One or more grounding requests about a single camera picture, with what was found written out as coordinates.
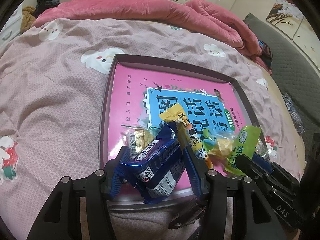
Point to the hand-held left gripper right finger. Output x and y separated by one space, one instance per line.
195 177

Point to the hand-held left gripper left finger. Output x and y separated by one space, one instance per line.
115 182

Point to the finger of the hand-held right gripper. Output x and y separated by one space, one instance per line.
282 177
252 170

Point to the green cake snack packet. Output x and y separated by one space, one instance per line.
240 142

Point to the blue biscuit packet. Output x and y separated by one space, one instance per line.
155 170

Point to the yellow snack packet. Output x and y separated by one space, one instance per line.
175 116

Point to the dark purple cardboard tray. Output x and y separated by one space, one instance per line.
106 110

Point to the clear round snack packet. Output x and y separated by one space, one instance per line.
263 148

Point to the dark snack packet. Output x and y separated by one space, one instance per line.
182 220

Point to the clear wrapped snack packet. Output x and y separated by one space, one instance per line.
138 140

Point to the dark patterned cloth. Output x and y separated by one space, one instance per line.
293 115

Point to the beige mattress cover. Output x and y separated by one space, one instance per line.
275 87

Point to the pink and blue book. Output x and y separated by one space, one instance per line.
130 92

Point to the pink printed bed sheet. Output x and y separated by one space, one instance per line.
50 92

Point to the grey quilted headboard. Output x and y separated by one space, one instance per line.
287 62

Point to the pile of colourful clothes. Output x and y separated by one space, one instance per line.
266 52

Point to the pink quilt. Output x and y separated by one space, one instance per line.
150 12

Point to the white drawer cabinet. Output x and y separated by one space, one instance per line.
10 30

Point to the yellow knitted cloth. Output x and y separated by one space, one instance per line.
27 17

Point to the pile of dark clothes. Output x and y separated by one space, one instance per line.
47 0

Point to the tree wall painting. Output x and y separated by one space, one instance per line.
282 12

